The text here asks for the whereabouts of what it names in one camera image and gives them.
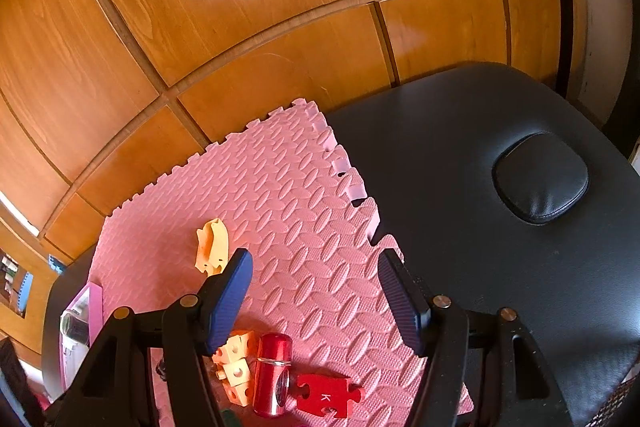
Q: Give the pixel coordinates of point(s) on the pink foam puzzle mat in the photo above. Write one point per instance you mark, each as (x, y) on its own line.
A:
(300, 217)

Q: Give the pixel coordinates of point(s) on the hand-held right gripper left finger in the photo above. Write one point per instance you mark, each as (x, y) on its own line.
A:
(230, 302)

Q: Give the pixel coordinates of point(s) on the dark grey cylinder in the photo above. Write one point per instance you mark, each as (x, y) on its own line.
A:
(75, 327)

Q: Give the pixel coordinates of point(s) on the yellow toy animal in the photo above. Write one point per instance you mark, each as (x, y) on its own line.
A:
(212, 247)

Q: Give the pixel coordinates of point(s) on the wooden wardrobe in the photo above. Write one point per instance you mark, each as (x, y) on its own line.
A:
(250, 7)

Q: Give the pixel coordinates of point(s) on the dark woven mat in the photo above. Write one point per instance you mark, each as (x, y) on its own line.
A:
(612, 402)

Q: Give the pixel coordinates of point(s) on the pink storage box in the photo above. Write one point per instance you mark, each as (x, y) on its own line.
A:
(92, 307)

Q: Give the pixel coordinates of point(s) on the black padded massage table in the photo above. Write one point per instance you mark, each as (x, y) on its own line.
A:
(475, 257)

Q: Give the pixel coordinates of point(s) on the yellow linked cube blocks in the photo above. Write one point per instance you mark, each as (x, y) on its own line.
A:
(237, 372)

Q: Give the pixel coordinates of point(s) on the black face hole cushion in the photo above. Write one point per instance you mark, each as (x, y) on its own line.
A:
(540, 177)

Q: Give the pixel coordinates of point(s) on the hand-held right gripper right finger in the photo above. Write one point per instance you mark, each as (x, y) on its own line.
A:
(400, 302)

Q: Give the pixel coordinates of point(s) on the red metal cylinder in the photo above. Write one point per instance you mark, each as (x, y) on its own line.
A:
(272, 372)

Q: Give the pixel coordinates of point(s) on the dark bag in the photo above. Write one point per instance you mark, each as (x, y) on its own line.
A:
(15, 387)

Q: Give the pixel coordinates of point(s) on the small blue object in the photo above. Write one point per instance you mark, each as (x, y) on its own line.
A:
(56, 263)

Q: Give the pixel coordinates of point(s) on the red puzzle piece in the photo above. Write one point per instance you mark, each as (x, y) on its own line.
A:
(325, 394)

